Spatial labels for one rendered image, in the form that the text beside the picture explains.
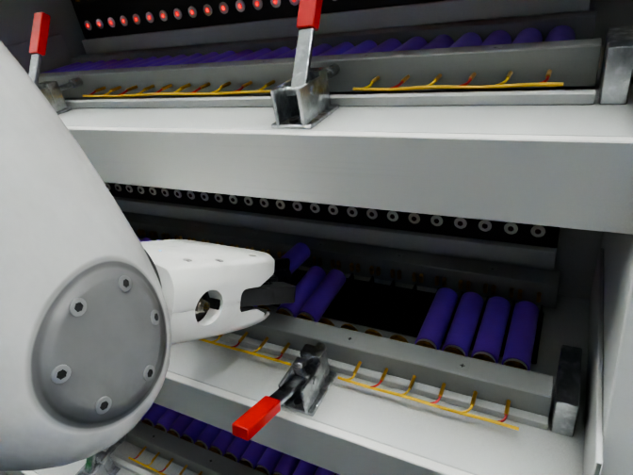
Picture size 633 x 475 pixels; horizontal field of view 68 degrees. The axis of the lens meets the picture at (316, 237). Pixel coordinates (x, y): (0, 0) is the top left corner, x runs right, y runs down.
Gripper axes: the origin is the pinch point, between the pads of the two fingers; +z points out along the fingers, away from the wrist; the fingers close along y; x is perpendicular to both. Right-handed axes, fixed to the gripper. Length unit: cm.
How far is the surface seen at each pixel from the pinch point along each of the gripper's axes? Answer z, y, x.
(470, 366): -1.3, -17.9, 3.2
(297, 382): -5.6, -7.4, 5.8
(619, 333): -7.3, -25.2, -1.8
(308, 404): -5.1, -8.2, 7.3
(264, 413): -10.0, -7.6, 6.3
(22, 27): -0.2, 35.3, -23.4
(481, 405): -1.8, -19.0, 5.4
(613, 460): -6.8, -25.7, 4.5
